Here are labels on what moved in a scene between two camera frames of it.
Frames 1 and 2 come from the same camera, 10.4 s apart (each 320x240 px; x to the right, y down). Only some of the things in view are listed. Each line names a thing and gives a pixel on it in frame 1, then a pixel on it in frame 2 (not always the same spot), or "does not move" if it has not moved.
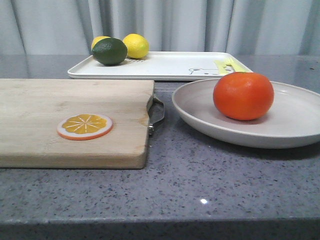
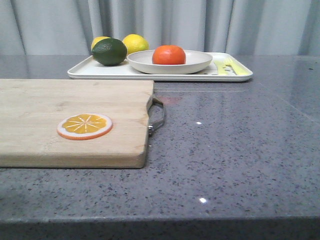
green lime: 110,51 does not move
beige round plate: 293,119 → 142,60
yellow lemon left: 97,39 does not move
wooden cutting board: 31,110 does not move
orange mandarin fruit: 243,96 → 169,55
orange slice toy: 84,126 does not move
